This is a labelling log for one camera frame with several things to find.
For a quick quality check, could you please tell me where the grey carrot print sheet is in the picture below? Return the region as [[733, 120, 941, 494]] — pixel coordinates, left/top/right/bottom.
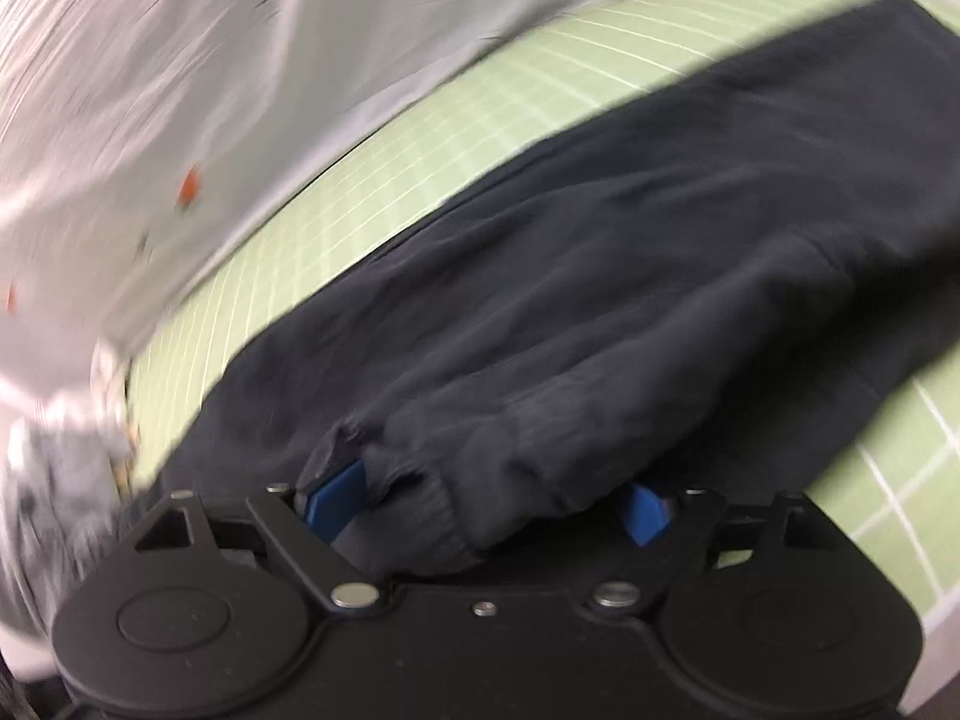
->
[[2, 0, 592, 397]]

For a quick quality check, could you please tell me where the grey knit garment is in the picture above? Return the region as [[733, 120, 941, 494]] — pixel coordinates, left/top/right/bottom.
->
[[2, 418, 135, 639]]

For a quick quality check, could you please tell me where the dark navy garment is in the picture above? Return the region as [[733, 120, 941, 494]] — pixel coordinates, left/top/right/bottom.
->
[[148, 0, 958, 575]]

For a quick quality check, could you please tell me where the white garment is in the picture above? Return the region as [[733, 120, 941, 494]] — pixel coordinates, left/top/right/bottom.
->
[[2, 341, 133, 440]]

